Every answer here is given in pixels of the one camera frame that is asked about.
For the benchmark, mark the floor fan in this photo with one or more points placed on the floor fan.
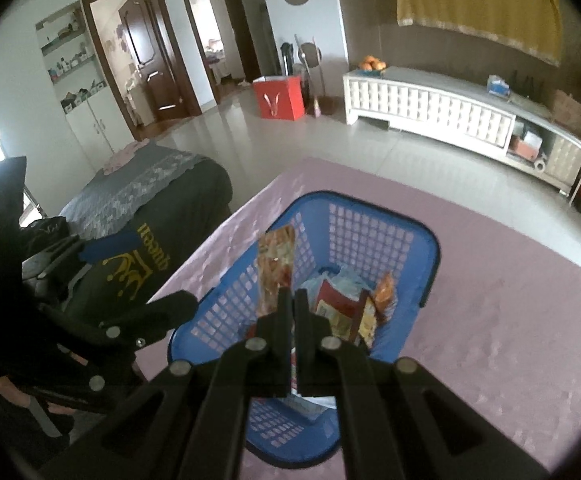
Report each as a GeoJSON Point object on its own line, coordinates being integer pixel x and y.
{"type": "Point", "coordinates": [309, 57]}

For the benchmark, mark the person's left hand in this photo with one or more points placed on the person's left hand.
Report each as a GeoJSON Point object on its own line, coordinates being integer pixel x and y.
{"type": "Point", "coordinates": [10, 392]}

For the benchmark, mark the grey lace cover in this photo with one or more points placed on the grey lace cover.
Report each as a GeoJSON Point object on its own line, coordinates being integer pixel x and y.
{"type": "Point", "coordinates": [135, 185]}

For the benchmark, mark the white tufted TV cabinet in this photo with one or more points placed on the white tufted TV cabinet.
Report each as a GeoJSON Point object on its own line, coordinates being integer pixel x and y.
{"type": "Point", "coordinates": [420, 100]}

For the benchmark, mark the red box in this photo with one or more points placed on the red box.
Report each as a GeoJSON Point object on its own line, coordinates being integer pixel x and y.
{"type": "Point", "coordinates": [278, 97]}

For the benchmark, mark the bowl of oranges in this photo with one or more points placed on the bowl of oranges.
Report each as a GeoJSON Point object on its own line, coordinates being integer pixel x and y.
{"type": "Point", "coordinates": [372, 65]}

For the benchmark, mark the white paper roll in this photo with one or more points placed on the white paper roll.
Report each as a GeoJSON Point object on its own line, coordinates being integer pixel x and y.
{"type": "Point", "coordinates": [540, 166]}

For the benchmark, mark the brown wooden door frame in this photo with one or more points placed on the brown wooden door frame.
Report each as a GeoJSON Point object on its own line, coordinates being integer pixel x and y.
{"type": "Point", "coordinates": [240, 25]}

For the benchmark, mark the broom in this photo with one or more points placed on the broom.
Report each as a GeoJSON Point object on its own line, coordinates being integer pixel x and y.
{"type": "Point", "coordinates": [316, 107]}

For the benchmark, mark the cardboard box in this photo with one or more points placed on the cardboard box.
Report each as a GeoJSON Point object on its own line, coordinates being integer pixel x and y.
{"type": "Point", "coordinates": [570, 110]}

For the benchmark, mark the pink tablecloth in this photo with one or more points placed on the pink tablecloth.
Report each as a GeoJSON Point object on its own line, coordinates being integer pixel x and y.
{"type": "Point", "coordinates": [495, 285]}

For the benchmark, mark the brown wooden door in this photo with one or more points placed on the brown wooden door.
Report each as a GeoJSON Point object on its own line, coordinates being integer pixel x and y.
{"type": "Point", "coordinates": [145, 35]}

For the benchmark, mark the black router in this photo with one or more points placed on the black router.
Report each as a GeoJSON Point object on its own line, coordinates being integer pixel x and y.
{"type": "Point", "coordinates": [527, 85]}

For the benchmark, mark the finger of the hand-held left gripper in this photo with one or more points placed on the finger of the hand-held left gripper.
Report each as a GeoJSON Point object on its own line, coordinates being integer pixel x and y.
{"type": "Point", "coordinates": [105, 250]}
{"type": "Point", "coordinates": [160, 312]}

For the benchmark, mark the long orange snack packet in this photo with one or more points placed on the long orange snack packet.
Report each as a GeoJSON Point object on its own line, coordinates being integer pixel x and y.
{"type": "Point", "coordinates": [384, 300]}

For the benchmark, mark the orange-yellow snack packet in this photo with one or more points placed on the orange-yellow snack packet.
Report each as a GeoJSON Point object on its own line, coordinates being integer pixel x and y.
{"type": "Point", "coordinates": [276, 265]}

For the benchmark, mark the blue plastic basket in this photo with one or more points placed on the blue plastic basket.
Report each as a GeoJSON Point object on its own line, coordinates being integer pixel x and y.
{"type": "Point", "coordinates": [370, 230]}

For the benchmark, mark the orange box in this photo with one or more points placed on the orange box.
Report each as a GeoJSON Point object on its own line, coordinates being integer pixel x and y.
{"type": "Point", "coordinates": [522, 149]}

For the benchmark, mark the dark armchair with crown print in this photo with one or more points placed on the dark armchair with crown print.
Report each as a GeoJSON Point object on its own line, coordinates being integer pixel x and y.
{"type": "Point", "coordinates": [195, 210]}

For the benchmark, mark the blue tissue box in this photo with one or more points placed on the blue tissue box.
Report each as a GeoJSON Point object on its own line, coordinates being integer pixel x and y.
{"type": "Point", "coordinates": [498, 85]}

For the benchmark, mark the white wall shelf cabinet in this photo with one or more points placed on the white wall shelf cabinet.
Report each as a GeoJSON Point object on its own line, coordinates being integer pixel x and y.
{"type": "Point", "coordinates": [95, 120]}

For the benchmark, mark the red and white snack pouch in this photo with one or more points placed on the red and white snack pouch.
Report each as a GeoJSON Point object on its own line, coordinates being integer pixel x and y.
{"type": "Point", "coordinates": [338, 310]}

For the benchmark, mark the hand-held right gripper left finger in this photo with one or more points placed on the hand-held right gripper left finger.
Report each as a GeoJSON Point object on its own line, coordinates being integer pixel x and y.
{"type": "Point", "coordinates": [275, 355]}

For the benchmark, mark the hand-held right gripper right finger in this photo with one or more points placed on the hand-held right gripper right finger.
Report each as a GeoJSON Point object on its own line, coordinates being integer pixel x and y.
{"type": "Point", "coordinates": [310, 355]}

